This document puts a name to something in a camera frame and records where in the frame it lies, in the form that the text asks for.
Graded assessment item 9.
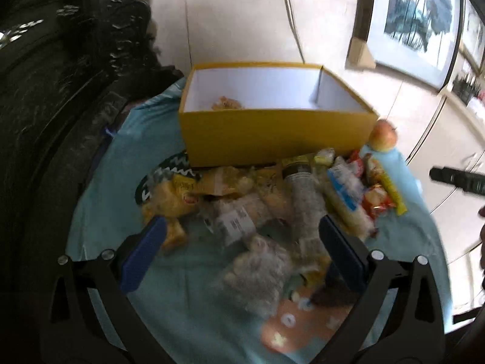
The white power cable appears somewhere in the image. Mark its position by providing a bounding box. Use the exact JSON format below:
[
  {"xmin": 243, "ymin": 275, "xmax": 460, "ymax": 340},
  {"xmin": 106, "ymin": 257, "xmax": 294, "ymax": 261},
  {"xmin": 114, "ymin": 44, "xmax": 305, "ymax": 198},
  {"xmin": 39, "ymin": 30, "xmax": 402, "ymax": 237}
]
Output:
[{"xmin": 283, "ymin": 0, "xmax": 308, "ymax": 64}]

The light blue tablecloth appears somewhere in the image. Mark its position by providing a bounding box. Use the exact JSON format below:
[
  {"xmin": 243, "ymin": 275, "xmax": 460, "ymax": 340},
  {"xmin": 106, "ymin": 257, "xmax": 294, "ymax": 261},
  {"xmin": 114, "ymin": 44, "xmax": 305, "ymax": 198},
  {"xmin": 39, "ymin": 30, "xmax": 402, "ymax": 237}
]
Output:
[{"xmin": 67, "ymin": 80, "xmax": 452, "ymax": 363}]

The orange snack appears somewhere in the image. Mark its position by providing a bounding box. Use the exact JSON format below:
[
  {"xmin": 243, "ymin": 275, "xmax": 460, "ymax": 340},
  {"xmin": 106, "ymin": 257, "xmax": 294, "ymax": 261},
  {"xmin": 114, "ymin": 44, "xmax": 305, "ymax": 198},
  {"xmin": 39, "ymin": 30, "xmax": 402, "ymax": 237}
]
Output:
[{"xmin": 211, "ymin": 96, "xmax": 244, "ymax": 111}]

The white blue snack bar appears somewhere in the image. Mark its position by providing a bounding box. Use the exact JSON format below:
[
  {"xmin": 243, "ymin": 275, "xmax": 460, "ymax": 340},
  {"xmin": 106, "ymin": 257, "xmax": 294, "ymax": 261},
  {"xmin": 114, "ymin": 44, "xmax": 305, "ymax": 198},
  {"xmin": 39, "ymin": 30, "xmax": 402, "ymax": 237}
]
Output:
[{"xmin": 320, "ymin": 156, "xmax": 375, "ymax": 241}]

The yellow bun snack packet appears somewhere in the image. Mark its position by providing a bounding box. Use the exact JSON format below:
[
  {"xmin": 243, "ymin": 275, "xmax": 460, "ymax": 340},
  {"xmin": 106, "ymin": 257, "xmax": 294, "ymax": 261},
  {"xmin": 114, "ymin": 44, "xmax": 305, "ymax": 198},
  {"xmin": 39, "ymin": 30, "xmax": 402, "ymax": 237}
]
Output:
[{"xmin": 141, "ymin": 174, "xmax": 200, "ymax": 253}]

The long clear snack tube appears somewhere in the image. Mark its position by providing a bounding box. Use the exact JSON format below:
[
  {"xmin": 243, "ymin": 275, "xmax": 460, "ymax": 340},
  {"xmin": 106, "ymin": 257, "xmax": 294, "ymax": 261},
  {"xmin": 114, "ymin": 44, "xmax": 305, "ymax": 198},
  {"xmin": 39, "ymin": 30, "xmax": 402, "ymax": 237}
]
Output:
[{"xmin": 282, "ymin": 155, "xmax": 330, "ymax": 275}]

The clear bag of white candies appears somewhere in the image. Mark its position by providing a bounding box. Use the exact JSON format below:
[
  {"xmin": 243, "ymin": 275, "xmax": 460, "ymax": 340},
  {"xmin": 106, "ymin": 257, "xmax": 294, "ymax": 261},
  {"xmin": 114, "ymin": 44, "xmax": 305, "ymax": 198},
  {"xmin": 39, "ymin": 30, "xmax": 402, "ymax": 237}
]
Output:
[{"xmin": 219, "ymin": 234, "xmax": 293, "ymax": 318}]

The red candy packet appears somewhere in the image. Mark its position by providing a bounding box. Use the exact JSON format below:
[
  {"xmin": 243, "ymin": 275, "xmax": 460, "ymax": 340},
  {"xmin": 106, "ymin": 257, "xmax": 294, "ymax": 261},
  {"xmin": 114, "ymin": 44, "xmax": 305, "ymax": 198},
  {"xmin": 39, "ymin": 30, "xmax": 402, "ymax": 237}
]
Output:
[{"xmin": 362, "ymin": 184, "xmax": 396, "ymax": 220}]

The person's right hand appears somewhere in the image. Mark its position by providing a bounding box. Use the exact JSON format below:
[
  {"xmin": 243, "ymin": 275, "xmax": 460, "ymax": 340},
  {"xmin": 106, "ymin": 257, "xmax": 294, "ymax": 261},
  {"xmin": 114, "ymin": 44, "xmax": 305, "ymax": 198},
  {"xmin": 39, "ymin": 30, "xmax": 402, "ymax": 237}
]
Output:
[{"xmin": 477, "ymin": 204, "xmax": 485, "ymax": 285}]

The yellow stick snack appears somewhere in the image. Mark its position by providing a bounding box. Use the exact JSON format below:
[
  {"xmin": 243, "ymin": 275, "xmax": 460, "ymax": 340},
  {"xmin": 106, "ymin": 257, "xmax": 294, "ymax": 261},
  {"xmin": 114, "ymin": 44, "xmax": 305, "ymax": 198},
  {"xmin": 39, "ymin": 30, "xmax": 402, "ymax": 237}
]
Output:
[{"xmin": 364, "ymin": 153, "xmax": 408, "ymax": 216}]

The clear packet with barcode label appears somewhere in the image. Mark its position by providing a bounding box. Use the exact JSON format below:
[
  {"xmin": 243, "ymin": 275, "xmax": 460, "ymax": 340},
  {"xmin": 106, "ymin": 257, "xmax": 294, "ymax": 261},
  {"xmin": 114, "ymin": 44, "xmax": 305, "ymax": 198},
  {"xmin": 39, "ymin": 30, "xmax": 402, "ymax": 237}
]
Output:
[{"xmin": 201, "ymin": 193, "xmax": 272, "ymax": 247}]

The yellow cardboard box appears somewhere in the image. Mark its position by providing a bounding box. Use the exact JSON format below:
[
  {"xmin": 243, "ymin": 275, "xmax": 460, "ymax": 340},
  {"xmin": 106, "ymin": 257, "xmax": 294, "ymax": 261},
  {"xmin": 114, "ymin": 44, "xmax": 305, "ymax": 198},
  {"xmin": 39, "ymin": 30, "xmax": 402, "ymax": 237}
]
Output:
[{"xmin": 178, "ymin": 62, "xmax": 378, "ymax": 168}]

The dark carved wooden chair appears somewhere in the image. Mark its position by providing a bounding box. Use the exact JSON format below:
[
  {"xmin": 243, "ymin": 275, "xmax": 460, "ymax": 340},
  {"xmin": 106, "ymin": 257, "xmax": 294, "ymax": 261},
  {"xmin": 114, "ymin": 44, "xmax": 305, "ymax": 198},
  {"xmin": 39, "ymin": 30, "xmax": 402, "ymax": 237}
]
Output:
[{"xmin": 1, "ymin": 0, "xmax": 181, "ymax": 363}]

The framed lotus painting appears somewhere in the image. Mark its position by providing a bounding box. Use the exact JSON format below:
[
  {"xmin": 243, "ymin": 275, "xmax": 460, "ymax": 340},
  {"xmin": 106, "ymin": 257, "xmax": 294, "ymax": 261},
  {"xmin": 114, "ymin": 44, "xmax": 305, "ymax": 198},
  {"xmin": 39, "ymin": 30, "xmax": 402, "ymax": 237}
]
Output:
[{"xmin": 347, "ymin": 0, "xmax": 464, "ymax": 90}]

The red yellow apple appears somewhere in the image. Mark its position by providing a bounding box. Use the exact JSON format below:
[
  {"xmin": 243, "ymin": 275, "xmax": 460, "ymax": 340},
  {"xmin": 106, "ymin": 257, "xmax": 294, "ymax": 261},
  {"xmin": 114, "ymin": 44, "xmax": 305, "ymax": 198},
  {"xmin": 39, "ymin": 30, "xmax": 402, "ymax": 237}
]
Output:
[{"xmin": 367, "ymin": 119, "xmax": 398, "ymax": 153}]

